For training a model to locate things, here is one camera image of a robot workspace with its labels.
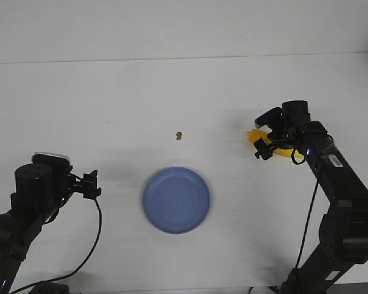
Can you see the white object at table edge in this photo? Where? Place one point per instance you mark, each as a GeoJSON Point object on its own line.
{"type": "Point", "coordinates": [263, 290]}

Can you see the yellow corn cob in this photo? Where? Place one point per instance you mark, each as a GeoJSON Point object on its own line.
{"type": "Point", "coordinates": [266, 149]}

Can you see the small brown crumb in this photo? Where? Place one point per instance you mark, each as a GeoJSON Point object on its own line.
{"type": "Point", "coordinates": [179, 136]}

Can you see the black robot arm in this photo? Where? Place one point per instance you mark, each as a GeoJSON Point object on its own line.
{"type": "Point", "coordinates": [41, 191]}
{"type": "Point", "coordinates": [343, 231]}

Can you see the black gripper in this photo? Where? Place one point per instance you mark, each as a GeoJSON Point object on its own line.
{"type": "Point", "coordinates": [275, 138]}
{"type": "Point", "coordinates": [87, 185]}

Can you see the blue round plate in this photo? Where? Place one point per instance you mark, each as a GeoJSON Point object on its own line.
{"type": "Point", "coordinates": [176, 200]}

